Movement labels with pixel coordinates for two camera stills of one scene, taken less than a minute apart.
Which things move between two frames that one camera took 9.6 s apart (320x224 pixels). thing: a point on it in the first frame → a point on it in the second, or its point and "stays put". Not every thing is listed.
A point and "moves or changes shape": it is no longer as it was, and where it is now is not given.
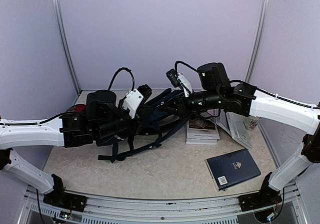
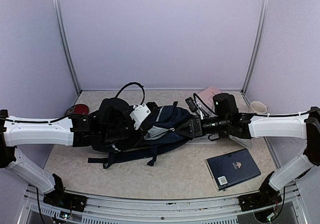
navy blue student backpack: [117, 135] moves or changes shape
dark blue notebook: [230, 169] stays put
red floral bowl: [76, 108] stays put
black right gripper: [182, 110] → [196, 130]
